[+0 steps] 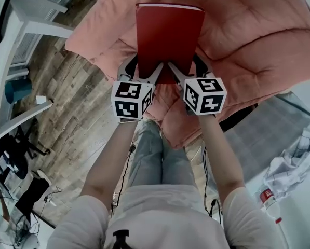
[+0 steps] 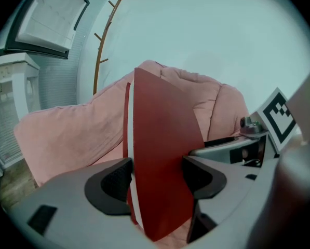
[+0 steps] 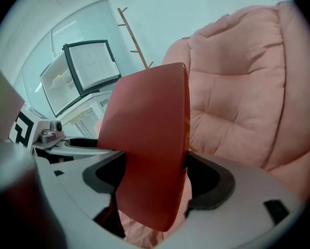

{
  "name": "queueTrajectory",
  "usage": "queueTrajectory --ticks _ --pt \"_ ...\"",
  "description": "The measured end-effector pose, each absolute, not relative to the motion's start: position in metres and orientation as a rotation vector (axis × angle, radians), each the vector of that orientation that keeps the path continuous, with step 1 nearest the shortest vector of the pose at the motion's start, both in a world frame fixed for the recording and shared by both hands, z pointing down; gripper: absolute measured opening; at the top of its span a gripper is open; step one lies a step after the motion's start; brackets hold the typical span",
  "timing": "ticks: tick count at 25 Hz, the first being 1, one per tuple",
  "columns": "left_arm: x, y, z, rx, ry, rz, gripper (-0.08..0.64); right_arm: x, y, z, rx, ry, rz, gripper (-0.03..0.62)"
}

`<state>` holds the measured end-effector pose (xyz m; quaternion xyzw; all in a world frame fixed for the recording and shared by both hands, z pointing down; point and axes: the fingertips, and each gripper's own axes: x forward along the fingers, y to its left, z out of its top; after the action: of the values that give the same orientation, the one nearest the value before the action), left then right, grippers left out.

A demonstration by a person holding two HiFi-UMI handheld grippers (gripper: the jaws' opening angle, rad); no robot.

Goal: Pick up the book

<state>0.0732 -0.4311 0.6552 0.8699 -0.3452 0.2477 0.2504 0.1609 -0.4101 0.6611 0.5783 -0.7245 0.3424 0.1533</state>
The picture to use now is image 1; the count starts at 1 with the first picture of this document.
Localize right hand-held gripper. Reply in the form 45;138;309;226
167;53;228;117

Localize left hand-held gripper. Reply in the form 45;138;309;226
111;55;164;121

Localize red book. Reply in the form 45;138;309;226
135;3;206;85

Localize pink cushioned chair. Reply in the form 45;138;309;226
65;0;310;150

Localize person's right forearm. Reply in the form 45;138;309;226
197;114;246;204

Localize person's left forearm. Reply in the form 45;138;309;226
80;118;140;204

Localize person's jeans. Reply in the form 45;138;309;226
127;119;197;191

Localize white table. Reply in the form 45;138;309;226
0;0;75;141

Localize teal waste bin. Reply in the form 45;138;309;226
4;79;33;104

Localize crumpled white cloth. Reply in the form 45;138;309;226
263;128;310;201

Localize black office chair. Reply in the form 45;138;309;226
0;126;51;180

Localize person's white t-shirt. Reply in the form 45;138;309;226
47;184;285;249

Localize plastic bottle with red cap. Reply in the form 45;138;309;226
257;184;283;225

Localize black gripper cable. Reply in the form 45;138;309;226
110;141;136;217
203;145;223;219

